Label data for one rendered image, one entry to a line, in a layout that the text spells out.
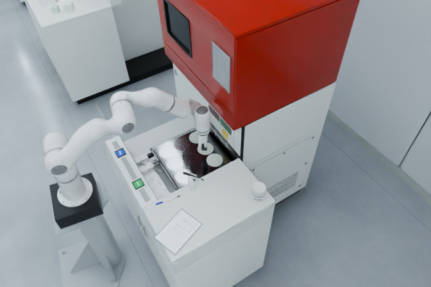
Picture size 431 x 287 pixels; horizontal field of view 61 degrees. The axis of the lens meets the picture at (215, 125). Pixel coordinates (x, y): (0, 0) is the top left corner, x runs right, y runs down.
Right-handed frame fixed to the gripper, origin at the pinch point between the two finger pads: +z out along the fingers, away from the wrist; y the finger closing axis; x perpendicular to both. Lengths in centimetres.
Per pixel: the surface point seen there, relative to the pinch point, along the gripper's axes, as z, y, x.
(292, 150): 25, -20, 57
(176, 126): 16.0, -30.3, -22.3
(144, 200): 2.4, 36.7, -29.2
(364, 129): 79, -92, 134
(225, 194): 1.6, 30.8, 14.2
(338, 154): 98, -77, 113
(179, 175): 8.1, 15.6, -13.7
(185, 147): 8.1, -6.2, -12.9
